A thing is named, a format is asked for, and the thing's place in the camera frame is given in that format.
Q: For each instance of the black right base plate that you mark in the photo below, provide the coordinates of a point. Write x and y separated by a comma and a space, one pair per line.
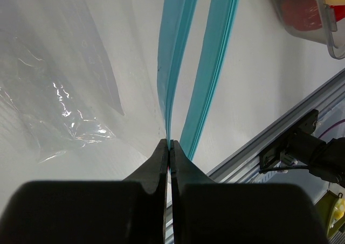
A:
270, 156

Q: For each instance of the clear plastic food bin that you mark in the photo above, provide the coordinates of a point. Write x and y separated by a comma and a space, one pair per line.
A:
332, 32

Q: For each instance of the clear zip top bag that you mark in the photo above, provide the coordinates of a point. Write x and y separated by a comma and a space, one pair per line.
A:
90, 75

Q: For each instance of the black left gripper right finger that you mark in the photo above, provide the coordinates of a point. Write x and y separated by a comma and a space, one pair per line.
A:
208, 212

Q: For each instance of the red toy bell pepper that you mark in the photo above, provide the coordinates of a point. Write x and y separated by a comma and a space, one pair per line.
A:
303, 15

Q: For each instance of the aluminium mounting rail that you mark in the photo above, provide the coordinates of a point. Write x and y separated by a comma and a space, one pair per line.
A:
243, 165

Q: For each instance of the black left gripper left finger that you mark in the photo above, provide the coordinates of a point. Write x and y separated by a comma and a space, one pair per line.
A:
127, 211

